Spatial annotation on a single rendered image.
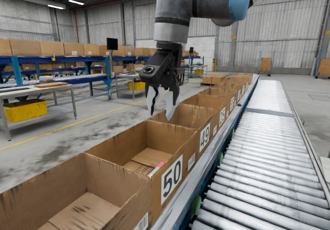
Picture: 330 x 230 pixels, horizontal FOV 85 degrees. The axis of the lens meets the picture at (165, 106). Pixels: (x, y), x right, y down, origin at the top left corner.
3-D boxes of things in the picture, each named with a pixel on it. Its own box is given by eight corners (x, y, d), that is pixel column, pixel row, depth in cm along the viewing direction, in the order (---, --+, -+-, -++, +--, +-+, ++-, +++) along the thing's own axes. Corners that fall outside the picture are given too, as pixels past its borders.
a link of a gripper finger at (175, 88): (180, 104, 50) (178, 72, 48) (178, 106, 49) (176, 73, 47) (166, 104, 53) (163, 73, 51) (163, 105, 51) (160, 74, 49)
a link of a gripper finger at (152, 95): (159, 111, 60) (168, 86, 56) (149, 116, 55) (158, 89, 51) (151, 107, 61) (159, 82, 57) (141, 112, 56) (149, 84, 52)
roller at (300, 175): (320, 189, 96) (322, 180, 94) (220, 161, 120) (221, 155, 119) (318, 183, 100) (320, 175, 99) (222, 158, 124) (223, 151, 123)
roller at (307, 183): (323, 196, 90) (326, 188, 89) (218, 166, 115) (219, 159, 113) (321, 190, 94) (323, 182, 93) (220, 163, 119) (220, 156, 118)
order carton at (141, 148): (152, 226, 55) (151, 178, 50) (87, 191, 69) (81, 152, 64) (196, 162, 88) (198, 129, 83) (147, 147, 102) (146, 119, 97)
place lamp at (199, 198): (196, 219, 69) (196, 204, 67) (192, 218, 70) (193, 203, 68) (202, 207, 75) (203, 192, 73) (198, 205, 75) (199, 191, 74)
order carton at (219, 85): (235, 105, 187) (237, 89, 182) (207, 102, 201) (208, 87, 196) (241, 98, 220) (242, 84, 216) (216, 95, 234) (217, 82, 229)
